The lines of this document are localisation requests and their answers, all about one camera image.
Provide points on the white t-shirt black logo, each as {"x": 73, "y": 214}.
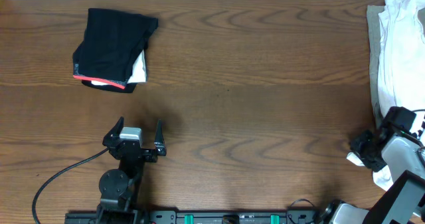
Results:
{"x": 399, "y": 83}

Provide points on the black folded garment red trim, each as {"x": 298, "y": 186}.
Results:
{"x": 112, "y": 42}

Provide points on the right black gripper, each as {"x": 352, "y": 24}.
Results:
{"x": 356, "y": 145}

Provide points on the beige khaki shorts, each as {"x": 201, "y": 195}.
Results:
{"x": 374, "y": 45}

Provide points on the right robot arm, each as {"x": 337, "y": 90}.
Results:
{"x": 402, "y": 178}

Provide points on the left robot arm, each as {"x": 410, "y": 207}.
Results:
{"x": 120, "y": 187}

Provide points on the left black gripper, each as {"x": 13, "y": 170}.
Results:
{"x": 133, "y": 149}

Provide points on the white folded garment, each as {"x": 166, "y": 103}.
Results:
{"x": 138, "y": 75}

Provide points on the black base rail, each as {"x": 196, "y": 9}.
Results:
{"x": 173, "y": 217}

